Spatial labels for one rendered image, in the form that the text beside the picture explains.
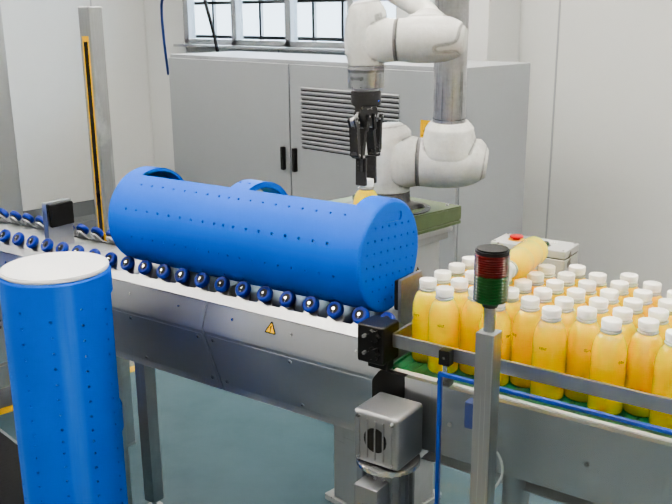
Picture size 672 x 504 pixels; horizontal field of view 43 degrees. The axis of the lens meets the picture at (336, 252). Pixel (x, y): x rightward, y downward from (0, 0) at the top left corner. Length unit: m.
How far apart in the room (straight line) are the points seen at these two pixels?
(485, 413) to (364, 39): 0.94
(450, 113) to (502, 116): 1.29
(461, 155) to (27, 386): 1.40
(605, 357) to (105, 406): 1.32
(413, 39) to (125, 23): 5.78
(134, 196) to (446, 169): 0.94
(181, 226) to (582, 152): 2.93
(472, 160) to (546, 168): 2.33
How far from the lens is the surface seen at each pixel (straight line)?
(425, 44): 2.08
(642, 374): 1.78
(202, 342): 2.44
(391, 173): 2.69
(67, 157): 7.49
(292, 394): 2.33
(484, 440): 1.70
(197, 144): 5.09
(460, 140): 2.65
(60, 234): 3.00
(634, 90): 4.68
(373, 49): 2.10
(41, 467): 2.47
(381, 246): 2.08
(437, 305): 1.88
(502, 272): 1.56
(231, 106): 4.79
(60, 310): 2.27
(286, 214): 2.15
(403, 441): 1.85
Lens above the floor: 1.67
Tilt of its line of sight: 16 degrees down
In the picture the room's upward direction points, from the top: straight up
